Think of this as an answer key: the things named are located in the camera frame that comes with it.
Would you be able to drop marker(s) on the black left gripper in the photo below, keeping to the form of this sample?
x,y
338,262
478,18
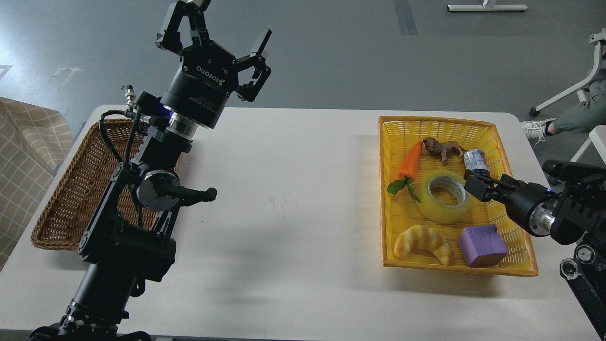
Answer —
x,y
204,83

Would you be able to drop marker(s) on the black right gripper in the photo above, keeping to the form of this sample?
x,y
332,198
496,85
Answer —
x,y
529,205

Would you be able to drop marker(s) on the yellow tape roll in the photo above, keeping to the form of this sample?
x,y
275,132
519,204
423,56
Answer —
x,y
434,209

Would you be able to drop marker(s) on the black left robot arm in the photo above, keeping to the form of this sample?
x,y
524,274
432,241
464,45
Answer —
x,y
128,239

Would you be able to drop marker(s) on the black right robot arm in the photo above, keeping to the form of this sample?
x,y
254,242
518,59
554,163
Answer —
x,y
577,215

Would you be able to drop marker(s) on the small blue white can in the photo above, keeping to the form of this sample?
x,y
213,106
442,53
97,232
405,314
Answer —
x,y
475,161

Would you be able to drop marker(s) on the brown toy animal figure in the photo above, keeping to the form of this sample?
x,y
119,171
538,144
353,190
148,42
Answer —
x,y
443,150

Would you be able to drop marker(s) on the yellow plastic basket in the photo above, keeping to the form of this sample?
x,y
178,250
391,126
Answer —
x,y
397,136

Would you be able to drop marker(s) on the purple foam block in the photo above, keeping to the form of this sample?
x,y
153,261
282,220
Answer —
x,y
482,246

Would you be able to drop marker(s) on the orange toy carrot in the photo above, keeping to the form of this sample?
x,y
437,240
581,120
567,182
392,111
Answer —
x,y
407,173

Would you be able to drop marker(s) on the toy croissant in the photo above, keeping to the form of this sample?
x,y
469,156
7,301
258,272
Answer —
x,y
422,237

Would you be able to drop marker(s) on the person's leg with sneaker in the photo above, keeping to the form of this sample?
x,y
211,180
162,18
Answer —
x,y
579,118

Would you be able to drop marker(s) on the white floor stand base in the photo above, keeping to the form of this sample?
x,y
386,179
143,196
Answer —
x,y
487,8

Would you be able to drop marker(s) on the brown wicker basket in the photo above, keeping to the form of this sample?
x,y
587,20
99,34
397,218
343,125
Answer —
x,y
75,199

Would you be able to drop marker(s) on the beige checkered cloth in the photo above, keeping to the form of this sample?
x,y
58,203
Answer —
x,y
34,142

